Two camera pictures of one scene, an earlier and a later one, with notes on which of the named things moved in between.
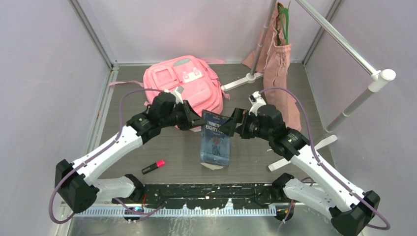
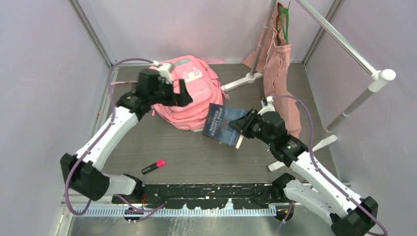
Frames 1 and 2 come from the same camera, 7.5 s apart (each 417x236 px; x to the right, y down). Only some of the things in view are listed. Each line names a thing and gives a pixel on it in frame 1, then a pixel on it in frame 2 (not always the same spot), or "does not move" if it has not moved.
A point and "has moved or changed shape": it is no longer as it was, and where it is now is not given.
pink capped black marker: [157, 164] does not move
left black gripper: [191, 118] to [181, 99]
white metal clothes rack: [377, 78] does not move
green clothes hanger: [284, 17] does not move
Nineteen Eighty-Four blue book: [215, 144] has moved or changed shape
